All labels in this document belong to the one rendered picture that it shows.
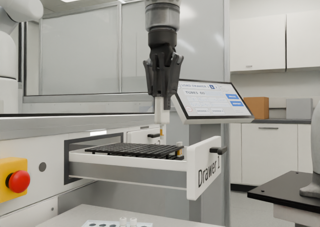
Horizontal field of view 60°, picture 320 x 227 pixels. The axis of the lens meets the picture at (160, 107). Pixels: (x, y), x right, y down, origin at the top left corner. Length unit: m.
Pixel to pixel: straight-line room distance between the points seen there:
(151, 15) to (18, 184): 0.47
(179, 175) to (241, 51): 3.45
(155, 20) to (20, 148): 0.42
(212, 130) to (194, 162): 1.13
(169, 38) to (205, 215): 1.27
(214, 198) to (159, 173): 1.18
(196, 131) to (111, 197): 0.86
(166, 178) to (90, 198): 0.30
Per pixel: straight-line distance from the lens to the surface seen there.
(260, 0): 4.53
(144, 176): 0.65
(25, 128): 0.66
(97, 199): 0.89
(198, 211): 1.76
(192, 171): 0.59
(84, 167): 0.73
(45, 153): 0.70
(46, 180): 0.71
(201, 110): 1.55
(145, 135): 1.09
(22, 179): 0.57
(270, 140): 3.54
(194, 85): 1.69
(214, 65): 2.33
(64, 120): 0.74
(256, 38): 4.00
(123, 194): 1.02
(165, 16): 0.71
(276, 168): 3.59
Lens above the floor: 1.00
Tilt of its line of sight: 1 degrees up
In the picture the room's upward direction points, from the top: straight up
